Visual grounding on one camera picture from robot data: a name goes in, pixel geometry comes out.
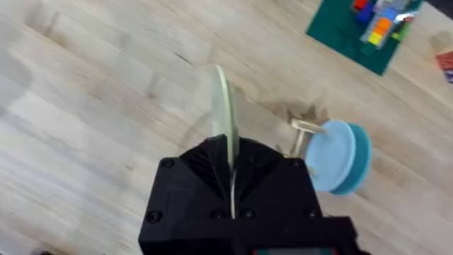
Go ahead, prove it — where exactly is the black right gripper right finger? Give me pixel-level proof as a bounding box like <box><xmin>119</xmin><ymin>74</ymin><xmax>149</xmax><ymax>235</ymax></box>
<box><xmin>233</xmin><ymin>137</ymin><xmax>323</xmax><ymax>224</ymax></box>

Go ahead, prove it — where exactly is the red box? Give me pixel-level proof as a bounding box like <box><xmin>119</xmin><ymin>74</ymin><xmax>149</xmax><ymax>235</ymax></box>
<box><xmin>435</xmin><ymin>50</ymin><xmax>453</xmax><ymax>84</ymax></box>

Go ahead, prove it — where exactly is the light blue plate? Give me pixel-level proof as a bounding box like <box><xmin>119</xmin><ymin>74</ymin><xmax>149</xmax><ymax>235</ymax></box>
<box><xmin>304</xmin><ymin>118</ymin><xmax>357</xmax><ymax>193</ymax></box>

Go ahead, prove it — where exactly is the teal plate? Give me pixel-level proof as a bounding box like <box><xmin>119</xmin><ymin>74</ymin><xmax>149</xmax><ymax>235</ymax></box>
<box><xmin>330</xmin><ymin>122</ymin><xmax>372</xmax><ymax>196</ymax></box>

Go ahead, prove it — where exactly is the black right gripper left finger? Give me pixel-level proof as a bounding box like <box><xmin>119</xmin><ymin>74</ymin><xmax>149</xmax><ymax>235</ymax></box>
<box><xmin>138</xmin><ymin>134</ymin><xmax>234</xmax><ymax>249</ymax></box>

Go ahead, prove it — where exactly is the small wooden peg rack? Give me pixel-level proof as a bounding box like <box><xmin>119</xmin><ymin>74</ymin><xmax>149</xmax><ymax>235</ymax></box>
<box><xmin>282</xmin><ymin>118</ymin><xmax>328</xmax><ymax>178</ymax></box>

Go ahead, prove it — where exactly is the green board with toy blocks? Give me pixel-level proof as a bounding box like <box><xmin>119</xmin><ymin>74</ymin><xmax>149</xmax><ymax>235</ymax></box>
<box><xmin>305</xmin><ymin>0</ymin><xmax>424</xmax><ymax>77</ymax></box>

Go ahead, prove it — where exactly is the pale green plate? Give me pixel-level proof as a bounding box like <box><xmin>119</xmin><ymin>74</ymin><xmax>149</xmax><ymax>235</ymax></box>
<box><xmin>210</xmin><ymin>64</ymin><xmax>240</xmax><ymax>219</ymax></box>

